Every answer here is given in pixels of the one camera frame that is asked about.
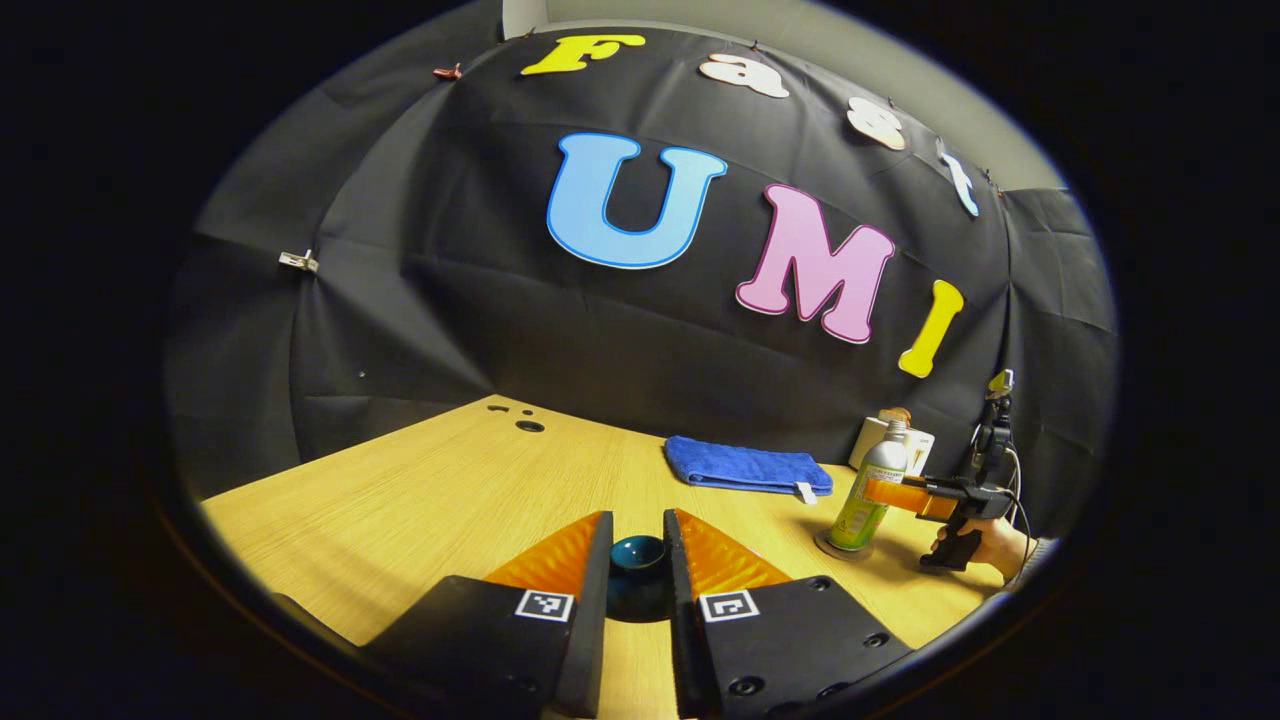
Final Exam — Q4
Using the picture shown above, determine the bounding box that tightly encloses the blue folded towel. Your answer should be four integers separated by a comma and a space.
663, 434, 835, 505

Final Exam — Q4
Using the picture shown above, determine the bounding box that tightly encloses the silver green water bottle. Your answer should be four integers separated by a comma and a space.
827, 419, 910, 553

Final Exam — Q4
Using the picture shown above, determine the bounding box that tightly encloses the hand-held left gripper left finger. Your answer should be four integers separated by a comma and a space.
270, 511, 614, 720

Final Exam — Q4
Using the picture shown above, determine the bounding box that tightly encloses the round brown coaster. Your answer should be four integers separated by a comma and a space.
813, 527, 880, 562

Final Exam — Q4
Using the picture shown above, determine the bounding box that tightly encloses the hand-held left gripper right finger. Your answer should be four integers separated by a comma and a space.
663, 509, 916, 720

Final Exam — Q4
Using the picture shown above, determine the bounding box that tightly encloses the black backdrop cloth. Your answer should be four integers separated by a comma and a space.
165, 22, 1119, 541

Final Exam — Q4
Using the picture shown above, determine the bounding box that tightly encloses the white toaster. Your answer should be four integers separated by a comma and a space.
847, 415, 937, 477

